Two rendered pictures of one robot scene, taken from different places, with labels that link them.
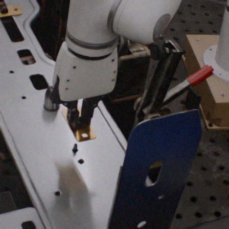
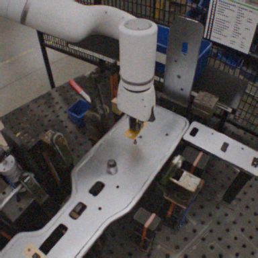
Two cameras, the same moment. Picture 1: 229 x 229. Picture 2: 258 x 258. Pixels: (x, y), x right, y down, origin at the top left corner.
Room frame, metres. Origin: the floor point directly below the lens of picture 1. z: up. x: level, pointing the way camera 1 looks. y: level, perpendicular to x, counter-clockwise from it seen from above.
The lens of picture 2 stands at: (1.04, 0.51, 1.64)
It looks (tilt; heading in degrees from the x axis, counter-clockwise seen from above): 49 degrees down; 246
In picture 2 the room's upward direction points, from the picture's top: straight up
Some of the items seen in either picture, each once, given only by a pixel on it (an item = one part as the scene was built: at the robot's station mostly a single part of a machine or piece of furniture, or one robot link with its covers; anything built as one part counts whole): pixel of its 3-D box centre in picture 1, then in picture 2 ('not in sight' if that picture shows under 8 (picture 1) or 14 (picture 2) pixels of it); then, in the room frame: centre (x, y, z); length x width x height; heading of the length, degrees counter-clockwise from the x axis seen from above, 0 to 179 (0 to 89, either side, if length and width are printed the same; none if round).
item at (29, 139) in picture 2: not in sight; (46, 175); (1.15, 0.01, 0.91); 0.07 x 0.05 x 0.42; 122
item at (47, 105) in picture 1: (51, 99); (111, 166); (0.93, 0.13, 1.02); 0.03 x 0.03 x 0.07
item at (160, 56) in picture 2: not in sight; (170, 51); (0.52, -0.26, 1.10); 0.30 x 0.17 x 0.13; 121
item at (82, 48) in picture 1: (93, 36); (136, 76); (0.83, 0.06, 1.26); 0.09 x 0.08 x 0.03; 122
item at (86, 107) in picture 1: (93, 105); (129, 116); (0.84, 0.04, 1.11); 0.03 x 0.03 x 0.07; 32
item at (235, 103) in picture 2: not in sight; (150, 59); (0.57, -0.34, 1.02); 0.90 x 0.22 x 0.03; 122
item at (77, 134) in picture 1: (78, 121); (136, 127); (0.83, 0.06, 1.07); 0.08 x 0.04 x 0.01; 32
